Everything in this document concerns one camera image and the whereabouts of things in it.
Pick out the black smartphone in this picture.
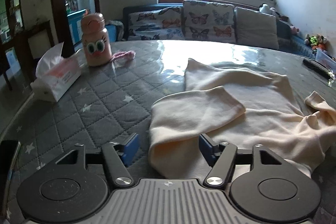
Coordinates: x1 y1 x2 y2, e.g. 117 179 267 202
0 140 21 223

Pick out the dark wooden cabinet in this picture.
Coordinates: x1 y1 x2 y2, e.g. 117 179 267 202
1 0 55 90

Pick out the dark blue sofa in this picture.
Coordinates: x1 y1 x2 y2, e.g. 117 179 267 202
123 0 315 58

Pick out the white plush toy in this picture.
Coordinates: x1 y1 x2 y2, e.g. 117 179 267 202
259 3 277 16

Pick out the cream knit sweater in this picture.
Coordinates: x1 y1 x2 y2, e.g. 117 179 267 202
149 59 335 178

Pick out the blue stool with cloth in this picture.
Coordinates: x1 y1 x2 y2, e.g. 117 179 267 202
105 20 124 43

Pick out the plush toy pile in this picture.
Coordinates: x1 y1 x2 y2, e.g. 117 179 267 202
304 34 328 51

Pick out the white tissue pack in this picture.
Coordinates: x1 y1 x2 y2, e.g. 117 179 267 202
30 43 81 102

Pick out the middle butterfly print cushion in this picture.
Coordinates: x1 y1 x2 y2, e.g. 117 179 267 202
183 0 236 43

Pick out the black remote control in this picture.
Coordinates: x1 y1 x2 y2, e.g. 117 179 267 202
302 58 335 80

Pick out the butterfly print cushion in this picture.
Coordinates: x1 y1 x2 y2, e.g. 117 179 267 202
128 6 185 40
183 0 236 43

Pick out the plain grey cushion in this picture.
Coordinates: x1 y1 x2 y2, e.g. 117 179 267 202
235 7 279 50

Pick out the clear plastic storage box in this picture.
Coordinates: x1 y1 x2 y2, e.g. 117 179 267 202
315 50 336 71

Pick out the left butterfly print cushion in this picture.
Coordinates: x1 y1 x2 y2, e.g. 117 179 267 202
128 6 185 40

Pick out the pink cartoon water bottle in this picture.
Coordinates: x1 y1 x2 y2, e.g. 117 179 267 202
81 13 112 67

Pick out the blue plastic drawer unit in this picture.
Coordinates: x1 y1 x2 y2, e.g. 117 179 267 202
67 9 87 45

